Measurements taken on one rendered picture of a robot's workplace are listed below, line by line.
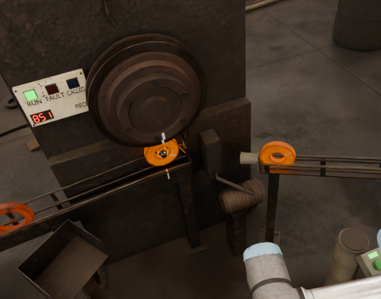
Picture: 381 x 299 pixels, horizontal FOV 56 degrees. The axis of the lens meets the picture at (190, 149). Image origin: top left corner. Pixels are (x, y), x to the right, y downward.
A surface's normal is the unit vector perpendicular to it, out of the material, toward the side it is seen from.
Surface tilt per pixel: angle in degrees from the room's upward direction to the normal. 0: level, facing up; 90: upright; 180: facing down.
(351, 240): 0
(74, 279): 5
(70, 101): 90
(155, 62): 31
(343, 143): 0
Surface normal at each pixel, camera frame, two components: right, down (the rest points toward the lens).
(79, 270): -0.16, -0.66
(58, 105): 0.33, 0.63
